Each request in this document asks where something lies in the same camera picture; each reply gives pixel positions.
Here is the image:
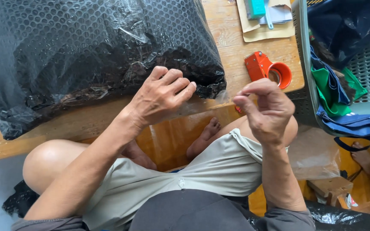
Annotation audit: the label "red and white packet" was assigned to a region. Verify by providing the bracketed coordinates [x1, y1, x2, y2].
[345, 192, 360, 210]

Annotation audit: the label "person's left hand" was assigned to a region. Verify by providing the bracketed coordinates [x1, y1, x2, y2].
[125, 66, 197, 127]

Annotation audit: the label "green cloth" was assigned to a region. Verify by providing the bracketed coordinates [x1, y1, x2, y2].
[311, 65, 369, 118]

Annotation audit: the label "teal plastic tool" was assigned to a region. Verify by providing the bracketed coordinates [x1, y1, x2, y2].
[244, 0, 266, 20]

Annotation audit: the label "small wooden stool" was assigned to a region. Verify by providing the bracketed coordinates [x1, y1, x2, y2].
[307, 176, 354, 207]

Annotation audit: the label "grey-green plastic basket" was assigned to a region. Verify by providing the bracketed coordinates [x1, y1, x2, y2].
[285, 0, 370, 137]

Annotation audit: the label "person's leg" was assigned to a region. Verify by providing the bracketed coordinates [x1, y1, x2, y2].
[186, 115, 299, 161]
[22, 139, 158, 195]

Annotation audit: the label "light blue pen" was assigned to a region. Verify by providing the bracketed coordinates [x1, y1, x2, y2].
[264, 0, 274, 30]

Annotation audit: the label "person's right hand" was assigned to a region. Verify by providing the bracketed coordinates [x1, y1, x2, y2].
[233, 78, 296, 146]

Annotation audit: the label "black plastic bag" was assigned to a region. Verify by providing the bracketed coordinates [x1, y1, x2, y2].
[249, 200, 370, 231]

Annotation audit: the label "blue bag with straps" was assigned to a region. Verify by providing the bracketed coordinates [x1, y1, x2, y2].
[310, 45, 370, 152]

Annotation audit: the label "orange tape dispenser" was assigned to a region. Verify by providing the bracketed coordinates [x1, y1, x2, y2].
[244, 51, 293, 90]

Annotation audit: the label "beige shorts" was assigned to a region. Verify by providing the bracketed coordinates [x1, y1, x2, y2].
[82, 128, 290, 231]

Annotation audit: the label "clear plastic bag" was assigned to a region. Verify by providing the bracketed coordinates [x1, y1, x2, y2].
[288, 128, 342, 181]

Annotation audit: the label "white papers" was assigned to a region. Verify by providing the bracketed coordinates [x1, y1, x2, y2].
[258, 4, 293, 25]

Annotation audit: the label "brown paper envelope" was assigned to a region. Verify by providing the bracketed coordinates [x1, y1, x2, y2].
[236, 0, 295, 43]

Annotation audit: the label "dark feather duster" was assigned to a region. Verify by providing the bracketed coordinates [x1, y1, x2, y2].
[308, 28, 356, 101]

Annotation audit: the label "clear packing tape strip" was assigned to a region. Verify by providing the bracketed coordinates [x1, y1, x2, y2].
[184, 90, 237, 113]

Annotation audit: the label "dark grey shirt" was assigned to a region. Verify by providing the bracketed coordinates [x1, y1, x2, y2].
[11, 189, 316, 231]

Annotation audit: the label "black bubble wrap package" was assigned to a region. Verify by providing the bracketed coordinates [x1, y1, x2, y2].
[0, 0, 227, 141]

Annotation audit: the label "person's right leg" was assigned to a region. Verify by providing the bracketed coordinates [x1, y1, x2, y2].
[186, 115, 299, 161]

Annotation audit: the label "black bubble wrap scrap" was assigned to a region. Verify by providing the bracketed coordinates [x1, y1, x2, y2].
[1, 179, 41, 219]

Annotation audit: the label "dark navy bag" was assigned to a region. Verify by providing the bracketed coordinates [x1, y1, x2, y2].
[306, 0, 370, 70]

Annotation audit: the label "person's left leg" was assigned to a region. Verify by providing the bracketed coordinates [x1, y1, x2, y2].
[22, 139, 158, 195]

